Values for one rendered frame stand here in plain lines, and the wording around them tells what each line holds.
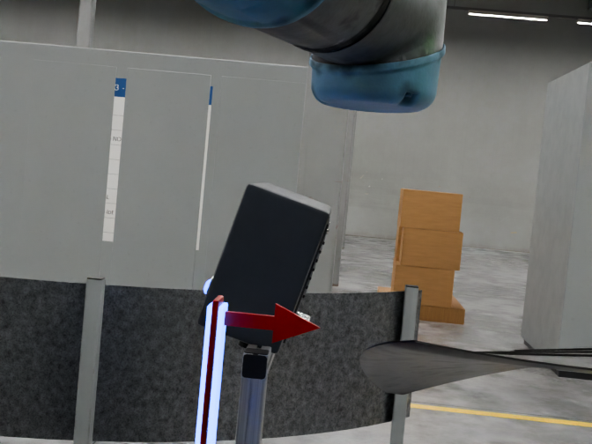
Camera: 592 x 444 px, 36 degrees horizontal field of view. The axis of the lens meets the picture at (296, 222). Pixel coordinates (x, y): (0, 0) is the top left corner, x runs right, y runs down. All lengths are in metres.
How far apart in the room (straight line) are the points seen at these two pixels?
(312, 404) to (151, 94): 4.47
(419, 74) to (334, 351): 2.11
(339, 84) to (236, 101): 6.15
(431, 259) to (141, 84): 3.40
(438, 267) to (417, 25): 8.22
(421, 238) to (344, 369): 6.10
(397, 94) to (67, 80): 6.47
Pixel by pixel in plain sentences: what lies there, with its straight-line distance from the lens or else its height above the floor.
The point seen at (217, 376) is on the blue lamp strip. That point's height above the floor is 1.15.
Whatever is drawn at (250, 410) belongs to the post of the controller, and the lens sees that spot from 1.11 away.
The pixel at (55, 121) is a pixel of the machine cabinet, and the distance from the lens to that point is 6.94.
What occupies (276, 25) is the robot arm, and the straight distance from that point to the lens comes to 0.41.
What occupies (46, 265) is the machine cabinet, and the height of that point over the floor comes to 0.42.
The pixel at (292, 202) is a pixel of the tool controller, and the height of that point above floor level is 1.24.
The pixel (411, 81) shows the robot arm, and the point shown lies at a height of 1.33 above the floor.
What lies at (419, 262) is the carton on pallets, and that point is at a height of 0.54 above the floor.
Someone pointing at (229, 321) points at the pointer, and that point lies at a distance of 0.55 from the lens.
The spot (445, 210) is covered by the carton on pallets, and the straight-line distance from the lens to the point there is 8.68.
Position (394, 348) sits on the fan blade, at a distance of 0.48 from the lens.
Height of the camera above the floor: 1.27
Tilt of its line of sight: 3 degrees down
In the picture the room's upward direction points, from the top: 5 degrees clockwise
